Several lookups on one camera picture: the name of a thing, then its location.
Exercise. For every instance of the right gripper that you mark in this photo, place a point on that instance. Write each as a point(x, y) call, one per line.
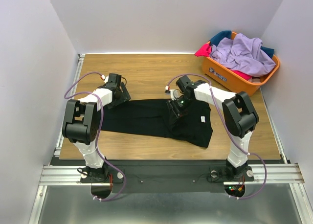
point(174, 109)

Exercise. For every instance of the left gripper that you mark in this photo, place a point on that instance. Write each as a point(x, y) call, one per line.
point(124, 97)

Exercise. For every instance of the black t shirt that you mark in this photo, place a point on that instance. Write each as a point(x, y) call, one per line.
point(152, 117)

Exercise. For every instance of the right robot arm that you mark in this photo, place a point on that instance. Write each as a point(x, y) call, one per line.
point(236, 111)

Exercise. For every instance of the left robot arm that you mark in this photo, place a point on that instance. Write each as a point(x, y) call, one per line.
point(83, 120)

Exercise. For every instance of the orange laundry basket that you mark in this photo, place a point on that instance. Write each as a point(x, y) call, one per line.
point(234, 80)

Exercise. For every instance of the pink t shirt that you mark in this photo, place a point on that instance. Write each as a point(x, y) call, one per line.
point(204, 51)

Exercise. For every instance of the dark blue t shirt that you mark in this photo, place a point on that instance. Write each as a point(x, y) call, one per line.
point(221, 35)

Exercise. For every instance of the lavender t shirt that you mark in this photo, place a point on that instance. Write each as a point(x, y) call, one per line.
point(244, 55)

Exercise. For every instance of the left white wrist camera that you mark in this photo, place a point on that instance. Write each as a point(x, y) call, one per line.
point(104, 78)

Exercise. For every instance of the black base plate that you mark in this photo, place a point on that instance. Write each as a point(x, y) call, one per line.
point(120, 184)

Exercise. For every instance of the right side aluminium rail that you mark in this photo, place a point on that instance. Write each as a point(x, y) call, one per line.
point(275, 133)

